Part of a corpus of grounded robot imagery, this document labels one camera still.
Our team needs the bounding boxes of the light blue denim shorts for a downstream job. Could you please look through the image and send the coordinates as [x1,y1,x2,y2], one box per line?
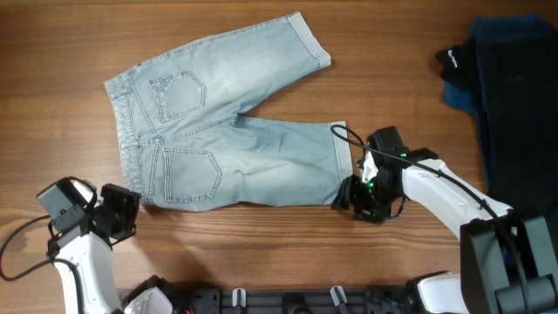
[105,12,353,211]

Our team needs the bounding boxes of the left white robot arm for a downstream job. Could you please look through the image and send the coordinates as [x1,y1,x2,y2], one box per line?
[37,177,178,314]

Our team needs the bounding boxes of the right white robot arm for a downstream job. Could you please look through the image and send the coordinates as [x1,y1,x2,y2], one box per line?
[330,125,557,314]

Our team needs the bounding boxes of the dark clothes pile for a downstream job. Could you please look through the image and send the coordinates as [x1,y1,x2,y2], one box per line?
[435,14,557,217]

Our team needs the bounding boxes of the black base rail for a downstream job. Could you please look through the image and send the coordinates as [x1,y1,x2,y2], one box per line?
[157,284,420,314]

